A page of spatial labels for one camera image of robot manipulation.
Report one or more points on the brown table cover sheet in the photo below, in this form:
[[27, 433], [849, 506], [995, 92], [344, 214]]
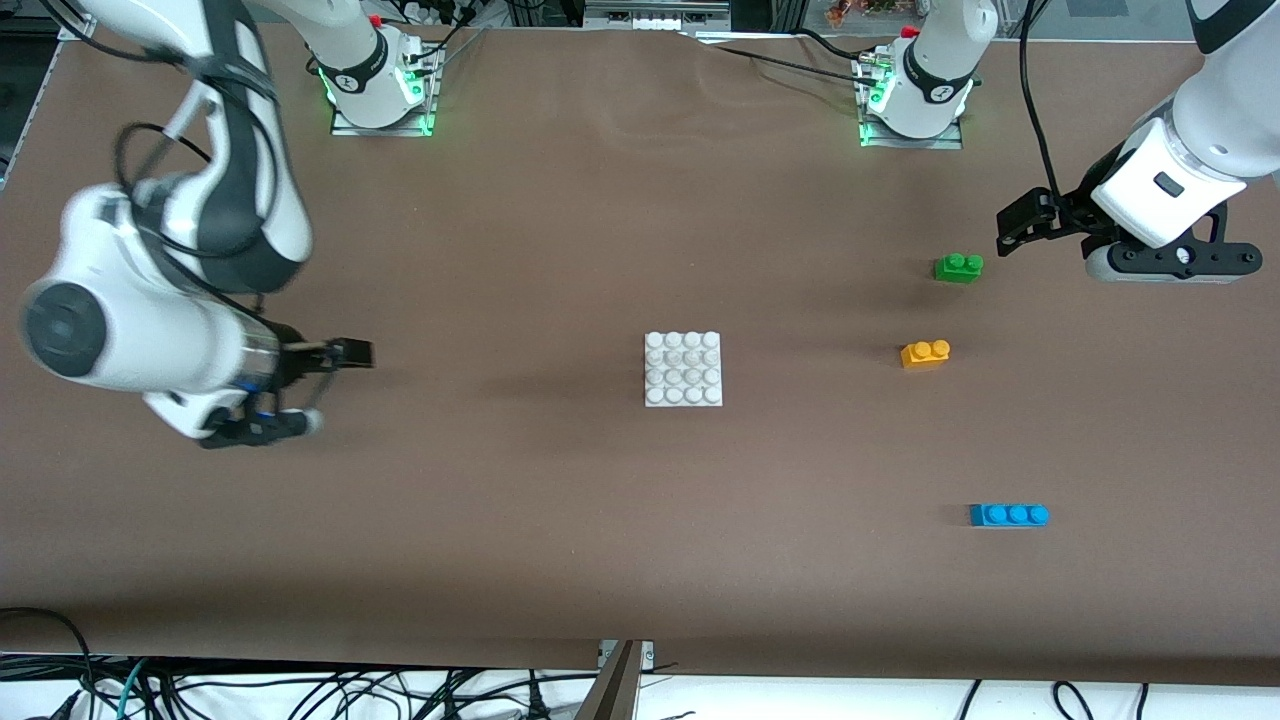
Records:
[[640, 520]]

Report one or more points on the green two-stud block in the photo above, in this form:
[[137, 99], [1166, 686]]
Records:
[[958, 270]]

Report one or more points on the aluminium table frame rail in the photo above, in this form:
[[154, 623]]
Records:
[[68, 30]]

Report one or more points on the yellow two-stud block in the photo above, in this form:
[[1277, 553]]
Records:
[[925, 357]]

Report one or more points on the white studded base plate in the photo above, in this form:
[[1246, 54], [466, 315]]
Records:
[[683, 370]]

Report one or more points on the small metal bracket plate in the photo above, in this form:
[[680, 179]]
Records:
[[647, 655]]

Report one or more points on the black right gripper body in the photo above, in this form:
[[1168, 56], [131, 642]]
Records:
[[291, 364]]

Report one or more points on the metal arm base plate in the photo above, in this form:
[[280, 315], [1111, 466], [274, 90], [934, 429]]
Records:
[[380, 131], [910, 143]]

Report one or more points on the white power strip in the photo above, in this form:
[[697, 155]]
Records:
[[655, 20]]

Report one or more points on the colourful small objects pile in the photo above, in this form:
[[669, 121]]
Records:
[[860, 10]]

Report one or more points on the blue three-stud block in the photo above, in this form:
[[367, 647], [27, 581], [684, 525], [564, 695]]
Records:
[[1010, 516]]

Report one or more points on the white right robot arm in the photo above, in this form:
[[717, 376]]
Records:
[[130, 340]]

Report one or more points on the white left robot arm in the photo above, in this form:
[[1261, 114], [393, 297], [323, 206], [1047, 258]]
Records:
[[940, 60]]

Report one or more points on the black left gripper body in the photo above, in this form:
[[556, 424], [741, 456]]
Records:
[[1068, 213]]

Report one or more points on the aluminium profile beam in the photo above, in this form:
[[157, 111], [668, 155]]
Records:
[[612, 695]]

